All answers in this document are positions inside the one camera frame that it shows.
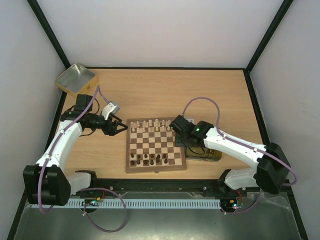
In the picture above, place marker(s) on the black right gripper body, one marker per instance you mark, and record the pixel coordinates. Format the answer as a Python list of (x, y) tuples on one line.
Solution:
[(181, 135)]

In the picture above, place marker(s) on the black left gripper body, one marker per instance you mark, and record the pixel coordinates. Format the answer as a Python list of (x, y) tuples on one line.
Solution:
[(106, 129)]

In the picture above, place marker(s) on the dark chess king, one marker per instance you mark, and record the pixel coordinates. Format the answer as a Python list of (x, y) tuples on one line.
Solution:
[(158, 157)]

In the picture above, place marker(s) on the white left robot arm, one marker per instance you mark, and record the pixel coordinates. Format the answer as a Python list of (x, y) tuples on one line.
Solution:
[(45, 182)]

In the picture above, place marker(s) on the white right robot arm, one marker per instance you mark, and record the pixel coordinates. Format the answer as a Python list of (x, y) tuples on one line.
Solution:
[(268, 166)]

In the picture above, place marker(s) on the wooden chess board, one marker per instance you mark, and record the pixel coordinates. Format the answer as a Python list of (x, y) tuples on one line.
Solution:
[(145, 138)]

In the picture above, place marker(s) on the yellow tin tray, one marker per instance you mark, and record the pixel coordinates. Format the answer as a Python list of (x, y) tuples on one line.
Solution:
[(203, 154)]

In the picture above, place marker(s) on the gold tin box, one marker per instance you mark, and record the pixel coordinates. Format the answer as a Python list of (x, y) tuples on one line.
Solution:
[(77, 79)]

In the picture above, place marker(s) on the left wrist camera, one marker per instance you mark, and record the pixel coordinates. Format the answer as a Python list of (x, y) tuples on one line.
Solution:
[(110, 108)]

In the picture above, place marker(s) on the black enclosure frame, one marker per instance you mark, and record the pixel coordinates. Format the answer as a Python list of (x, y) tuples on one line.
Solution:
[(284, 7)]

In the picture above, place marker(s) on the white slotted cable duct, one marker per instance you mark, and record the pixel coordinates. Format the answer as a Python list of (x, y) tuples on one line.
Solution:
[(157, 204)]

